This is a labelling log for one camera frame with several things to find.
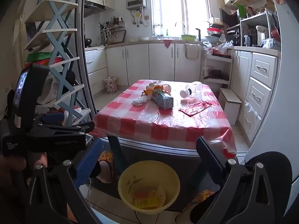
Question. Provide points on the yellow orange wrapper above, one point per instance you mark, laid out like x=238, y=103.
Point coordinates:
x=149, y=199

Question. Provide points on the white kettle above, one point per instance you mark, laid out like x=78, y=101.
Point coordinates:
x=261, y=33

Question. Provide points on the blue white shelf rack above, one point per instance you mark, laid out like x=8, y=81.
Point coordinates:
x=56, y=25

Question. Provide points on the silver foil bag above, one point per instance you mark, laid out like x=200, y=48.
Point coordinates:
x=269, y=43

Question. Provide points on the crumpled clear plastic wrapper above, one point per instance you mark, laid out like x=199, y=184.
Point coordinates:
x=166, y=87

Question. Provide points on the white plastic bag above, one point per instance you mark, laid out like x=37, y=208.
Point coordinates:
x=140, y=101

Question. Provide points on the blue milk carton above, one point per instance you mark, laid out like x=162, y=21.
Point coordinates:
x=163, y=100

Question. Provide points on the utensil rack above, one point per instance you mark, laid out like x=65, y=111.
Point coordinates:
x=112, y=31

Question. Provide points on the clear plastic film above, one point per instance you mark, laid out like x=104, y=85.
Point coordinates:
x=252, y=110

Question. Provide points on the clear plastic bags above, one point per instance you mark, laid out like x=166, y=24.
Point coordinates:
x=219, y=47

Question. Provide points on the black microwave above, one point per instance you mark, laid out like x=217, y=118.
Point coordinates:
x=230, y=21

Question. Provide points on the green plastic item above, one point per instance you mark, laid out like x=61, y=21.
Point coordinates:
x=38, y=56

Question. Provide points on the metal shelf rack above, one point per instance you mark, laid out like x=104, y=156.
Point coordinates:
x=257, y=18

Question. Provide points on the chrome faucet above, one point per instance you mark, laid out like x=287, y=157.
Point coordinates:
x=183, y=25

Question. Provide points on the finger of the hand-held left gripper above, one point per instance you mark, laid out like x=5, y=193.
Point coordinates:
x=79, y=128
x=53, y=118

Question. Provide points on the red checkered tablecloth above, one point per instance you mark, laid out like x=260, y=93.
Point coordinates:
x=163, y=126

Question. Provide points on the pink cloth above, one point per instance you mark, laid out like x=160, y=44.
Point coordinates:
x=167, y=43

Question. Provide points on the white step stool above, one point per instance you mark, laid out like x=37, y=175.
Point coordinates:
x=230, y=105

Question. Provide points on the person's left hand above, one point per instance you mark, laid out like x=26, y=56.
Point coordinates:
x=11, y=165

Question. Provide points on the green basin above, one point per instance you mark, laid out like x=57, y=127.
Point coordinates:
x=188, y=37

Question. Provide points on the floral trash can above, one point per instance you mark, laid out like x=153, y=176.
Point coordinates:
x=111, y=85

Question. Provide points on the red pot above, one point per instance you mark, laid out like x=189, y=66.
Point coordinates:
x=275, y=33

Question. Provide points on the orange peel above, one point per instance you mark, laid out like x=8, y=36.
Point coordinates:
x=154, y=89

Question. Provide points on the stack of bowls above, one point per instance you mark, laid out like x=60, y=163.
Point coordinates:
x=213, y=35

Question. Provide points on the window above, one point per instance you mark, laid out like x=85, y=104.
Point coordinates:
x=179, y=7

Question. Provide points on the clear plastic bottle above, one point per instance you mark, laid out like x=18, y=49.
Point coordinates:
x=185, y=92

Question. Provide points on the white trolley rack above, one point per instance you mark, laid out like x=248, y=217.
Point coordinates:
x=219, y=59

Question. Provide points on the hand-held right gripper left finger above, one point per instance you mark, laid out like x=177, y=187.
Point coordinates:
x=88, y=163

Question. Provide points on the white base cabinets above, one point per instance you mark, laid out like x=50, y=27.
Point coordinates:
x=95, y=65
x=151, y=63

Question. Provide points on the range hood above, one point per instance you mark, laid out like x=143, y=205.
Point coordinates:
x=93, y=7

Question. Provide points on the red plastic item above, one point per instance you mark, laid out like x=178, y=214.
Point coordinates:
x=39, y=63

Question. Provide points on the grey sliding door frame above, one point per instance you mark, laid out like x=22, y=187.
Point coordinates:
x=81, y=51

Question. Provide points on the dark pan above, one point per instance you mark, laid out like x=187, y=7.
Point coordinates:
x=216, y=74

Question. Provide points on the red white shoes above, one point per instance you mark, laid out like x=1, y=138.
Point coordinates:
x=77, y=114

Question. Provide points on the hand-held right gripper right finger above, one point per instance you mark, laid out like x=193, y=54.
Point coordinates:
x=210, y=156

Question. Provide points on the yellow plastic basin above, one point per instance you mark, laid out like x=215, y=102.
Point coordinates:
x=130, y=175

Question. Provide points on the red wrapper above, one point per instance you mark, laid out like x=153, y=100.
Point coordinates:
x=193, y=108

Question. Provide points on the white drawer cabinet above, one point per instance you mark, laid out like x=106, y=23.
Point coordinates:
x=259, y=81

